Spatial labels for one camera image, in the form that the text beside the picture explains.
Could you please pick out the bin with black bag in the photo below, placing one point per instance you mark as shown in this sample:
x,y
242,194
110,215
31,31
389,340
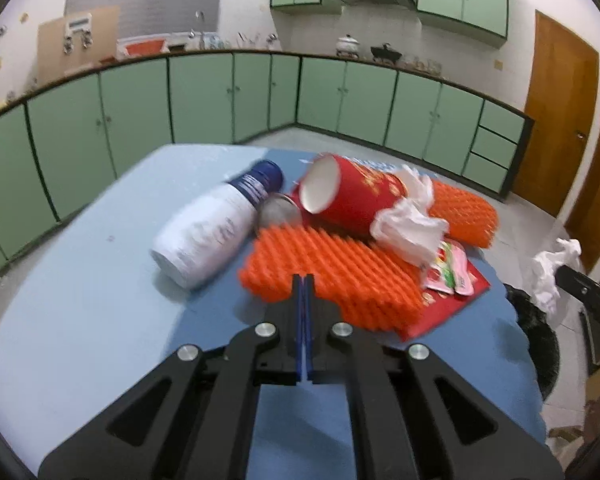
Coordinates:
x,y
535,340

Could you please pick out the white bottle with blue cap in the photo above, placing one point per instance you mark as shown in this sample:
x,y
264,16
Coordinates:
x,y
205,230

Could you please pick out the orange foam net sleeve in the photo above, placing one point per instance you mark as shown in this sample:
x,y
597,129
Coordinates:
x,y
340,270
465,210

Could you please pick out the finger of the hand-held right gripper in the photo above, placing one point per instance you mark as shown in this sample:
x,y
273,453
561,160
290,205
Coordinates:
x,y
585,285

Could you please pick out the row of glass jars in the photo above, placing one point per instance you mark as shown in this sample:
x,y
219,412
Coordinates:
x,y
425,65

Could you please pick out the red paper cup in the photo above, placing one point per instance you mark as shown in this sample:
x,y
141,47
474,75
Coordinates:
x,y
360,195

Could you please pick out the red basin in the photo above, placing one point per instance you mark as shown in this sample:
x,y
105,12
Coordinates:
x,y
145,47

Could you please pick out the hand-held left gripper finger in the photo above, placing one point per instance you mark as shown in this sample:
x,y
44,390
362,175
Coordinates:
x,y
300,320
310,320

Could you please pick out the green kitchen base cabinets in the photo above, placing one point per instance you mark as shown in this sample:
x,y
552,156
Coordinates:
x,y
130,110

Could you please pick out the white wall-mounted device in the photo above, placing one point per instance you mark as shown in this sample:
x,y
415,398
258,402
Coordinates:
x,y
77,27

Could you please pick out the metal faucet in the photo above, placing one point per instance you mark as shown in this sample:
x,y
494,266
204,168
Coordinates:
x,y
200,27

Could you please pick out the red paper packet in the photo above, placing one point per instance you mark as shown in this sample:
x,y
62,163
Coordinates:
x,y
445,310

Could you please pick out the white lidded pot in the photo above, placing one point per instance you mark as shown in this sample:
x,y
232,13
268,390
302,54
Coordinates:
x,y
347,45

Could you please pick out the pink cartoon candy packet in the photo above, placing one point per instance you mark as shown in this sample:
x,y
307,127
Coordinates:
x,y
445,270

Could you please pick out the cardboard sheet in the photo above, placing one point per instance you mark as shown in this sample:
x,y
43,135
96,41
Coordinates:
x,y
50,60

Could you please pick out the black wok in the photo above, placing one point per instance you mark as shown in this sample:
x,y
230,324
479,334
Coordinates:
x,y
386,52

